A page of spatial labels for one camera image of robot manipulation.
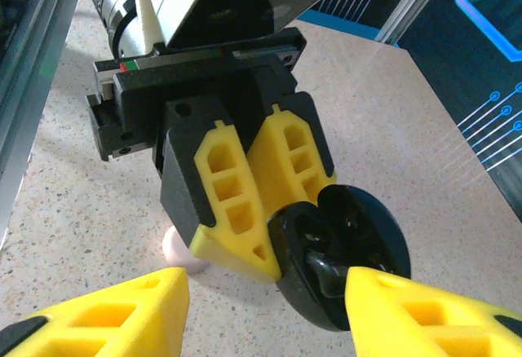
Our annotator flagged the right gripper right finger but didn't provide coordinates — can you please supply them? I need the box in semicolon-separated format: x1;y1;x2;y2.
343;266;522;357

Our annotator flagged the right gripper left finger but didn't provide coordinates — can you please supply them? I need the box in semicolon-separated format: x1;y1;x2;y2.
0;266;191;357

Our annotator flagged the pink earbud charging case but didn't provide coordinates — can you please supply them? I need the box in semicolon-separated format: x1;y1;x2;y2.
161;226;210;275

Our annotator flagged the black earbud charging case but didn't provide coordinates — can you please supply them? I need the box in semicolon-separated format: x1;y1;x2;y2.
267;183;412;333

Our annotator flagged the black wireless earbud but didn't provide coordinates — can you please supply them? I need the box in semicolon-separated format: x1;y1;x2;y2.
303;249;348;299

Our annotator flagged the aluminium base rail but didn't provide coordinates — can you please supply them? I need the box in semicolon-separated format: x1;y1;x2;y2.
0;0;86;252

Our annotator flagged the aluminium frame post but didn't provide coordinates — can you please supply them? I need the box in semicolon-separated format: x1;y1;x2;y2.
374;0;457;47

